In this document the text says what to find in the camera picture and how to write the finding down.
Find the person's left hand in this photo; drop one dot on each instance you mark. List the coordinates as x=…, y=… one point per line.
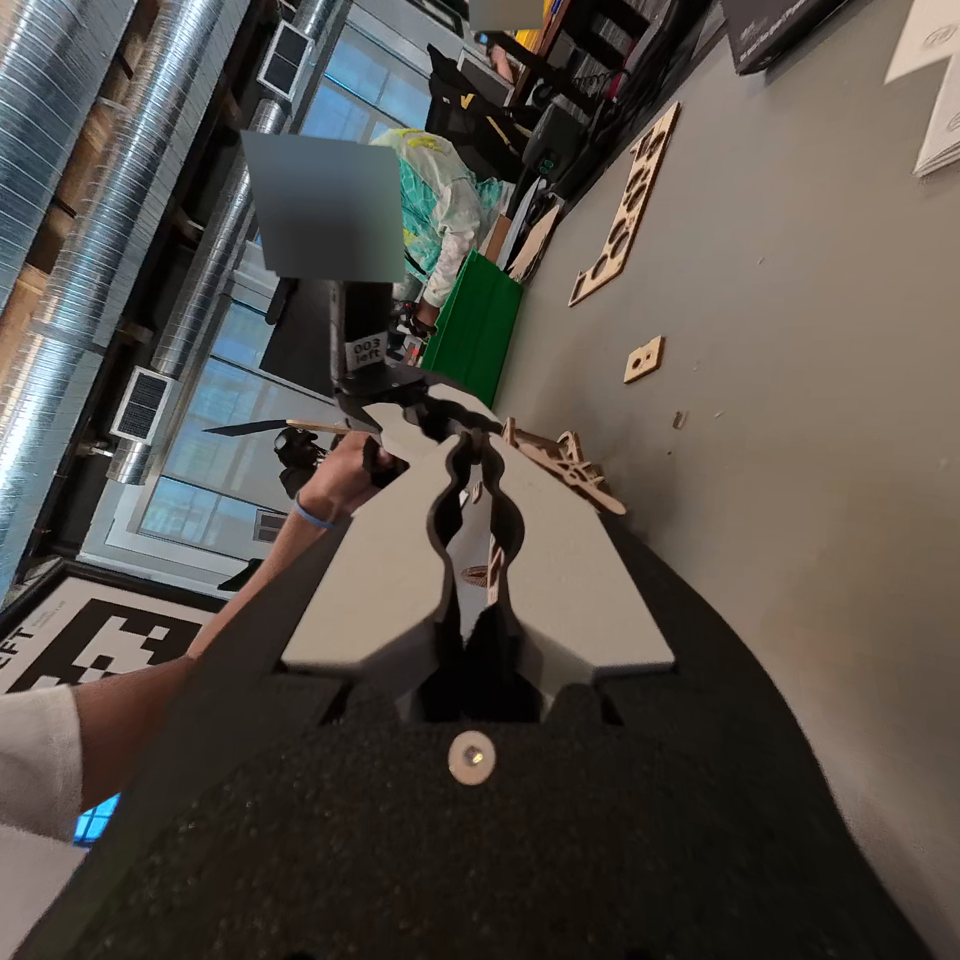
x=345, y=472

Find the wooden model airplane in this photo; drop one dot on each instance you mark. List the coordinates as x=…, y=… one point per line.
x=570, y=472

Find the green plastic bin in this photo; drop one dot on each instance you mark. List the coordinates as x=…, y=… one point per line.
x=472, y=330

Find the large glass window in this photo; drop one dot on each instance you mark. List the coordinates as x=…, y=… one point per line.
x=225, y=390

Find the white air vent grille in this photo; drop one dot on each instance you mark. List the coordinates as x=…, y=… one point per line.
x=285, y=60
x=142, y=405

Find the dark storage shelf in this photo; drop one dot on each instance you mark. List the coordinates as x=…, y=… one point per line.
x=615, y=45

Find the brown cardboard piece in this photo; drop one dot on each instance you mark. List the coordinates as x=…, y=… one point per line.
x=536, y=247

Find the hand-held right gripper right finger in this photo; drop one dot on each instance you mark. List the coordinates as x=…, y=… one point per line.
x=592, y=600

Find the blue wristband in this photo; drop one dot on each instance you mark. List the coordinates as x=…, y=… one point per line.
x=311, y=517

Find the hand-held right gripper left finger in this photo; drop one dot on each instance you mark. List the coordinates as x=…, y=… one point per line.
x=360, y=600

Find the white booklet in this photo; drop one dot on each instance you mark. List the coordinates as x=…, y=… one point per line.
x=926, y=37
x=941, y=135

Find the person's left forearm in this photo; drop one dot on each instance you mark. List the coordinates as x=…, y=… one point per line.
x=225, y=630

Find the small rectangular plywood piece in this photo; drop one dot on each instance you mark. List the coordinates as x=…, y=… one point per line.
x=645, y=360

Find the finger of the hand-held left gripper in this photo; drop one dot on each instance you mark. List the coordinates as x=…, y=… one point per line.
x=469, y=409
x=390, y=435

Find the silver ventilation duct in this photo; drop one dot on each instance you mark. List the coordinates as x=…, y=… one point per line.
x=45, y=112
x=217, y=247
x=112, y=262

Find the punched-out plywood sheet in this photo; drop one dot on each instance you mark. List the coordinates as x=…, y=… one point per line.
x=579, y=291

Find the black cardboard box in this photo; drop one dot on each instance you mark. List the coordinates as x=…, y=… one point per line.
x=780, y=30

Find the framed marker poster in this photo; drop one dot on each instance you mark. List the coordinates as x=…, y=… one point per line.
x=112, y=637

